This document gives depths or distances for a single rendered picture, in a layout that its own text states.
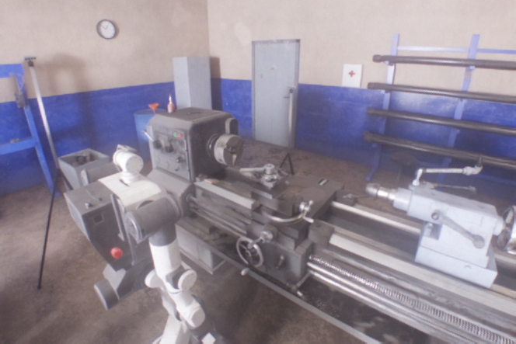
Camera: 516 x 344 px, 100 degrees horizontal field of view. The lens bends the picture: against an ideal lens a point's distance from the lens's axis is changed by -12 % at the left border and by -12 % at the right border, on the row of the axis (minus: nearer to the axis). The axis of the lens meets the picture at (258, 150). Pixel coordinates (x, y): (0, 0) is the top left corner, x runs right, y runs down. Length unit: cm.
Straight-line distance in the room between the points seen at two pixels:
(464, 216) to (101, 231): 150
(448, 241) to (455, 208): 17
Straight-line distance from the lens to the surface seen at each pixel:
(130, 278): 114
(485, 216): 147
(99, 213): 91
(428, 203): 144
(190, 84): 540
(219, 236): 218
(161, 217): 81
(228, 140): 192
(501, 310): 155
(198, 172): 206
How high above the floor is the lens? 179
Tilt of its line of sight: 21 degrees down
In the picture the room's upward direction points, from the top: straight up
